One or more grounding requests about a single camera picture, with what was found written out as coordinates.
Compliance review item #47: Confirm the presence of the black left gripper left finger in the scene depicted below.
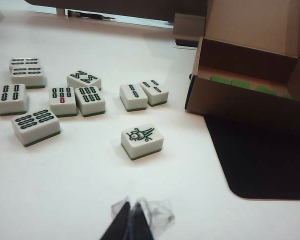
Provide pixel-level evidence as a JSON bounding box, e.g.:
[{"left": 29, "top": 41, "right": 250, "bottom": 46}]
[{"left": 99, "top": 196, "right": 132, "bottom": 240}]

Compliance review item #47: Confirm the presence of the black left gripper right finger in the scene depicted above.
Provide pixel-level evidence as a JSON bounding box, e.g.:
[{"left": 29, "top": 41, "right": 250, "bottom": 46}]
[{"left": 127, "top": 198, "right": 177, "bottom": 240}]

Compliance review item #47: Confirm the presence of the brown cardboard box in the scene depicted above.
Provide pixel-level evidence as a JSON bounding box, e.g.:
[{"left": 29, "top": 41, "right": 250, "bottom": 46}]
[{"left": 184, "top": 0, "right": 300, "bottom": 131}]

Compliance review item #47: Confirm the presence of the bird print mahjong tile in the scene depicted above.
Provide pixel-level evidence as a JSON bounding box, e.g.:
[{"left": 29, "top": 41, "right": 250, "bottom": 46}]
[{"left": 120, "top": 123, "right": 165, "bottom": 161}]

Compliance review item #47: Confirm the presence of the two bamboo mahjong tile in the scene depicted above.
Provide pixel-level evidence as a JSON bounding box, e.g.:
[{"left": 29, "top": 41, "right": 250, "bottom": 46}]
[{"left": 119, "top": 83, "right": 149, "bottom": 112}]

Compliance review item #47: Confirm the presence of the six bamboo mahjong tile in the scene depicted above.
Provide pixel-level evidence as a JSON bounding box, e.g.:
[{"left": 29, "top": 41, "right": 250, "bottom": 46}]
[
  {"left": 11, "top": 108, "right": 62, "bottom": 148},
  {"left": 74, "top": 86, "right": 108, "bottom": 118}
]

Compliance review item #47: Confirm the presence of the three bamboo mahjong tile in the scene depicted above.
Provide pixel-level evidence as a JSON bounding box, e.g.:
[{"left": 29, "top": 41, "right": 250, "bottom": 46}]
[{"left": 139, "top": 79, "right": 170, "bottom": 108}]

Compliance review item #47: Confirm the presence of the seven bamboo mahjong tile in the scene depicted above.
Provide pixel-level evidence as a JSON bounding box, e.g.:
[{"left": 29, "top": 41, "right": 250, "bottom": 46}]
[{"left": 49, "top": 86, "right": 80, "bottom": 118}]

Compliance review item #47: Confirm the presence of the eight bamboo mahjong tile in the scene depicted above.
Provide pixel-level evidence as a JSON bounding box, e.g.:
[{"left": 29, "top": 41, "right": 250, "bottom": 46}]
[{"left": 66, "top": 70, "right": 103, "bottom": 92}]

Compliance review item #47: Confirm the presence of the four bamboo mahjong tile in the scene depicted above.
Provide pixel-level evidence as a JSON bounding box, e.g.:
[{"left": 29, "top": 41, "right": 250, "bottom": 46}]
[
  {"left": 10, "top": 65, "right": 46, "bottom": 90},
  {"left": 9, "top": 57, "right": 40, "bottom": 72},
  {"left": 0, "top": 83, "right": 30, "bottom": 117}
]

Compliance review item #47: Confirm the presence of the black rectangular mat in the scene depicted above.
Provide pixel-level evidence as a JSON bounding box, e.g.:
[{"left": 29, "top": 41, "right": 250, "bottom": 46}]
[{"left": 203, "top": 113, "right": 300, "bottom": 201}]

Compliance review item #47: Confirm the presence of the black marker pen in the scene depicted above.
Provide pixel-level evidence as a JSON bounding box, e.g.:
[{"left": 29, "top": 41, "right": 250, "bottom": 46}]
[{"left": 66, "top": 9, "right": 116, "bottom": 22}]

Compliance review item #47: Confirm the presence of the taupe felt desk divider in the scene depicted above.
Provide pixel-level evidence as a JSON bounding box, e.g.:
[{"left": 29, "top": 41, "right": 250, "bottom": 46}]
[{"left": 23, "top": 0, "right": 210, "bottom": 27}]

